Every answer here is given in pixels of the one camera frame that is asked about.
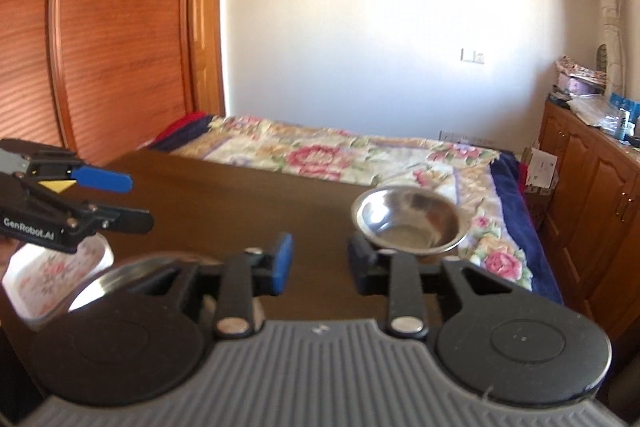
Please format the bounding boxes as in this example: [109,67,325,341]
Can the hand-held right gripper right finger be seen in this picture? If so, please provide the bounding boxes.
[347,237,513,340]

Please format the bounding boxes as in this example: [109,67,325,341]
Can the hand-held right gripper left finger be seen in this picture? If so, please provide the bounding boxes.
[127,232,295,340]

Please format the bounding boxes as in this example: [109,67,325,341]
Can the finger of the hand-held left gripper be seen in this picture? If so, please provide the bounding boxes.
[80,202,155,234]
[67,164,134,194]

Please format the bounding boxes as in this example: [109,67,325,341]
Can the white floral plate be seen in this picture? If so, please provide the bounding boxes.
[1,232,115,333]

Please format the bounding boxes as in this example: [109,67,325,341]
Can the small steel bowl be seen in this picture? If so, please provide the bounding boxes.
[351,187,470,265]

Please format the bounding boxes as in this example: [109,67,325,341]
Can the large steel bowl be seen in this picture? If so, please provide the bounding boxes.
[67,254,223,314]

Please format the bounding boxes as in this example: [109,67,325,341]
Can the red cloth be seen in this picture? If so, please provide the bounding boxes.
[150,111,209,148]

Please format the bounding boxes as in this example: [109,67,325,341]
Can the floral blanket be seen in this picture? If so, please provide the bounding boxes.
[155,114,563,305]

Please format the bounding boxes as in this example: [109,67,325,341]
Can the wooden slatted wardrobe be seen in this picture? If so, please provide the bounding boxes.
[0,0,197,168]

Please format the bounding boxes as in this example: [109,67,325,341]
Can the wooden door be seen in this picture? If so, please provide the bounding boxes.
[192,0,227,118]

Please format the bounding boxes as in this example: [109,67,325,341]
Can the white cardboard box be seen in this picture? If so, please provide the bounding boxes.
[522,147,559,194]

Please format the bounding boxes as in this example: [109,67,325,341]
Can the wooden cabinet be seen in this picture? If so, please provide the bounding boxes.
[537,99,640,338]

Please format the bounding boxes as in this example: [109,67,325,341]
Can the clear plastic bag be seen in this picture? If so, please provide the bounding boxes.
[567,97,621,128]

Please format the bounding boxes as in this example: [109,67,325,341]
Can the clutter on cabinet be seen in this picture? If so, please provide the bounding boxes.
[555,56,608,96]

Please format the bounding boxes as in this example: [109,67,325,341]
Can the blue packaged bottles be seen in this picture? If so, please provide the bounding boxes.
[607,92,640,140]

